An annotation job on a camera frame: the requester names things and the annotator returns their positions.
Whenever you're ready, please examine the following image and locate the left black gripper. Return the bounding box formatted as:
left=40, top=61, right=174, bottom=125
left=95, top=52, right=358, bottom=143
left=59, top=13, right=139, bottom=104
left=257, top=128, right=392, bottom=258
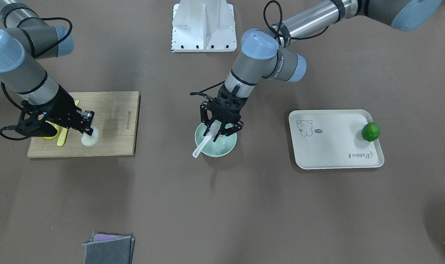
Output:
left=200, top=84, right=247, bottom=142

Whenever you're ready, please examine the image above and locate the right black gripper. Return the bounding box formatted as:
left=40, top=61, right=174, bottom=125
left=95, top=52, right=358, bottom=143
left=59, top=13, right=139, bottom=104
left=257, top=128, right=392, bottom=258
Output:
left=16, top=86, right=95, bottom=137

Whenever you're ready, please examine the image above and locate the white ceramic spoon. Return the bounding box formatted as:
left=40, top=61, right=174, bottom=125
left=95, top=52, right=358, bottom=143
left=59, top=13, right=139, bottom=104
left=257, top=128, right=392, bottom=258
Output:
left=192, top=121, right=221, bottom=158

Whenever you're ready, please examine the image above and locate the white steamed bun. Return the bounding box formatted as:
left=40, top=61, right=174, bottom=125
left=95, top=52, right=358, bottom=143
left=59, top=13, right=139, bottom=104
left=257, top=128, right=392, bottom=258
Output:
left=81, top=125, right=100, bottom=147

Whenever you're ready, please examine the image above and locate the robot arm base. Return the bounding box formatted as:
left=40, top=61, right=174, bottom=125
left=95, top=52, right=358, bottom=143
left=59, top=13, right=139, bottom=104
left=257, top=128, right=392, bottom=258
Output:
left=171, top=0, right=237, bottom=52

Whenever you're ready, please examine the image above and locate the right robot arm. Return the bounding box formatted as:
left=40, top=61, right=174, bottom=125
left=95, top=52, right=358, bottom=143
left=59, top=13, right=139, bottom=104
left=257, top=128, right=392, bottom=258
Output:
left=0, top=0, right=99, bottom=146

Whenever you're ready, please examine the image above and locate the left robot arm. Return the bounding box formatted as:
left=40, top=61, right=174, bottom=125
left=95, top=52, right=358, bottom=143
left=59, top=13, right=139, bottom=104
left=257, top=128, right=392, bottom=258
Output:
left=197, top=0, right=441, bottom=142

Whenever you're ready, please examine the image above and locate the mint green bowl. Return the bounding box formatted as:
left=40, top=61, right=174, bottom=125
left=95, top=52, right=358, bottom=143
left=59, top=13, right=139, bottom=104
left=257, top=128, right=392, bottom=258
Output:
left=194, top=122, right=237, bottom=157

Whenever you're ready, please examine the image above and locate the lemon slice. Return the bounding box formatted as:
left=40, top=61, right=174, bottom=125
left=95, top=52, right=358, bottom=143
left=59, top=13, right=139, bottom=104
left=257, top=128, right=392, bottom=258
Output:
left=43, top=121, right=62, bottom=140

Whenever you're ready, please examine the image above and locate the bamboo cutting board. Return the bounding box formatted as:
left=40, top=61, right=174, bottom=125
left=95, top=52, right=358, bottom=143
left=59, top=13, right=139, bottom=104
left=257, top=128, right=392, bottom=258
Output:
left=27, top=91, right=140, bottom=158

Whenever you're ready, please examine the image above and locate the cream rectangular tray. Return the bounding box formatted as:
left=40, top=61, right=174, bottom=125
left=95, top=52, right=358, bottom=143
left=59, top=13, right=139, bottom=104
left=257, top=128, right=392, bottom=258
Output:
left=288, top=110, right=384, bottom=169

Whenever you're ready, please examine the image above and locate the grey folded cloth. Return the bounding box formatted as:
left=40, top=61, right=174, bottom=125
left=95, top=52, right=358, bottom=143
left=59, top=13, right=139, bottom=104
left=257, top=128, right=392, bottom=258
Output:
left=83, top=233, right=135, bottom=264

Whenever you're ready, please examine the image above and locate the green lime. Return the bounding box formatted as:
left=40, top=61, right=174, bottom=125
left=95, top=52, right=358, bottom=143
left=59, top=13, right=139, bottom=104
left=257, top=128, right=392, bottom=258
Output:
left=361, top=122, right=381, bottom=142

